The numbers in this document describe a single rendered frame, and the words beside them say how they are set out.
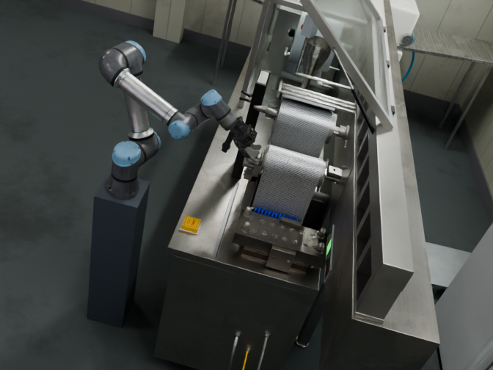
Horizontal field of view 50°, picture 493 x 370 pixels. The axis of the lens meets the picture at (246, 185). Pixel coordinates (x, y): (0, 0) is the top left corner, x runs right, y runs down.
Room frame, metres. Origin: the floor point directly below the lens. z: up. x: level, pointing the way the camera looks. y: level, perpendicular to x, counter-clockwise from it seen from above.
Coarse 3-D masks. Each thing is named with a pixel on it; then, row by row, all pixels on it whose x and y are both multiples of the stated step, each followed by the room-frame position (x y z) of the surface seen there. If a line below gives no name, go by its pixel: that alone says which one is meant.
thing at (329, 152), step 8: (336, 112) 2.70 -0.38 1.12; (336, 120) 2.59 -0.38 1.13; (328, 144) 2.55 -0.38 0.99; (328, 152) 2.45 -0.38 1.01; (328, 184) 2.08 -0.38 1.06; (328, 192) 2.00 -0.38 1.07; (328, 208) 1.85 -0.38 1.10; (328, 216) 1.83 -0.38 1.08; (320, 224) 1.88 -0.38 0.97; (328, 224) 1.83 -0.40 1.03
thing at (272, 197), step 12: (264, 192) 1.81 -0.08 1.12; (276, 192) 1.81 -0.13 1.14; (288, 192) 1.81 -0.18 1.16; (300, 192) 1.81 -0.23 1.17; (252, 204) 1.81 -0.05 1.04; (264, 204) 1.81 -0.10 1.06; (276, 204) 1.81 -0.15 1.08; (288, 204) 1.81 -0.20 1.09; (300, 204) 1.81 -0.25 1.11; (300, 216) 1.81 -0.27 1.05
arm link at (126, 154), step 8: (120, 144) 1.85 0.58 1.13; (128, 144) 1.86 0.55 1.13; (136, 144) 1.87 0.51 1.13; (120, 152) 1.80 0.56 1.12; (128, 152) 1.81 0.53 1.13; (136, 152) 1.82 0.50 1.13; (144, 152) 1.88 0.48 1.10; (112, 160) 1.80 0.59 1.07; (120, 160) 1.77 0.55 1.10; (128, 160) 1.78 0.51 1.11; (136, 160) 1.80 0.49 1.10; (144, 160) 1.87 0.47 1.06; (112, 168) 1.79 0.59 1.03; (120, 168) 1.77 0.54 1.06; (128, 168) 1.78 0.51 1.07; (136, 168) 1.81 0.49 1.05; (120, 176) 1.77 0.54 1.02; (128, 176) 1.78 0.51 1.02
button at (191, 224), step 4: (188, 216) 1.74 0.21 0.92; (184, 220) 1.71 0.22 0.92; (188, 220) 1.72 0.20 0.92; (192, 220) 1.72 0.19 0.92; (196, 220) 1.73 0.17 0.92; (200, 220) 1.74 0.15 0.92; (184, 224) 1.69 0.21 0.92; (188, 224) 1.69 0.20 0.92; (192, 224) 1.70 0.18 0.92; (196, 224) 1.71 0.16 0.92; (184, 228) 1.68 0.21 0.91; (188, 228) 1.68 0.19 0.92; (192, 228) 1.68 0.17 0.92; (196, 228) 1.68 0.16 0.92; (196, 232) 1.68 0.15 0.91
